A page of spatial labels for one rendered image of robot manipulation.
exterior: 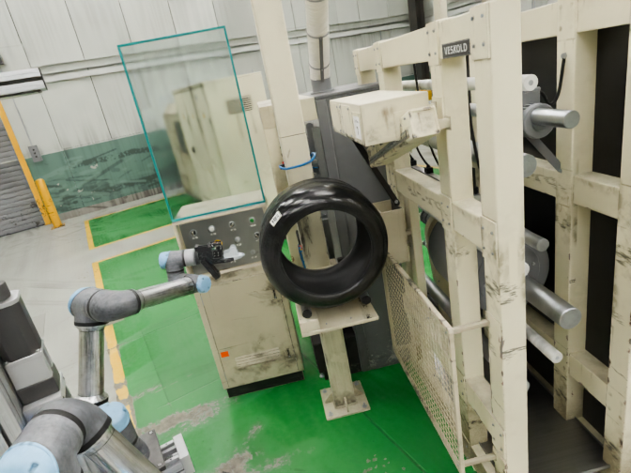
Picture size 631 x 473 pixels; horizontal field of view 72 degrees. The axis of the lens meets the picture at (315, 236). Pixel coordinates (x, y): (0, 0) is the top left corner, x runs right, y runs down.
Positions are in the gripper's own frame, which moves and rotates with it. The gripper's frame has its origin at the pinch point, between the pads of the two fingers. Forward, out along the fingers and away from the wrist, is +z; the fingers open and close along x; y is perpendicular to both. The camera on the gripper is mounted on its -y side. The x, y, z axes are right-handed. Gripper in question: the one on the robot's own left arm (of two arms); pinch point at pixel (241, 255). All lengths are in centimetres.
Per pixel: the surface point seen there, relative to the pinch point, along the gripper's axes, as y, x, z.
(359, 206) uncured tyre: 21, -12, 52
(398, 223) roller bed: 0, 20, 79
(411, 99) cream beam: 64, -34, 66
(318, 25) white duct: 99, 61, 50
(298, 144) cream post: 43, 28, 32
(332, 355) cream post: -78, 27, 42
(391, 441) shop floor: -114, -6, 66
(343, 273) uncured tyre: -21, 14, 48
